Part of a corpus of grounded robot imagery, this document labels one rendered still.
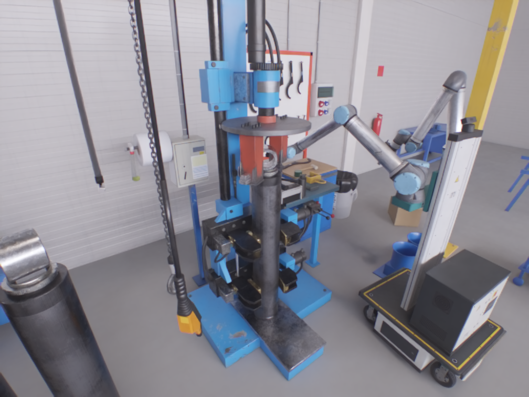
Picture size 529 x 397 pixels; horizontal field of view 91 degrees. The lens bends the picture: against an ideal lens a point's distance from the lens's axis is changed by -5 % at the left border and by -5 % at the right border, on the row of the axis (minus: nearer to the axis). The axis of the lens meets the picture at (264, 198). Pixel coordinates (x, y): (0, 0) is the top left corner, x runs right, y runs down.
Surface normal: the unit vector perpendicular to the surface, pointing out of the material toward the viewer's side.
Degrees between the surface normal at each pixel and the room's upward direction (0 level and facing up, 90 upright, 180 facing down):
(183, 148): 90
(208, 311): 0
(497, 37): 90
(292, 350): 0
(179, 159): 90
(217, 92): 90
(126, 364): 0
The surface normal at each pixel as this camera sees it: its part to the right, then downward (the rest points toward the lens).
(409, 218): -0.18, 0.41
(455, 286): 0.00, -0.91
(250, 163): -0.47, 0.37
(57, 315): 0.88, 0.20
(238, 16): 0.59, 0.34
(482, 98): -0.81, 0.25
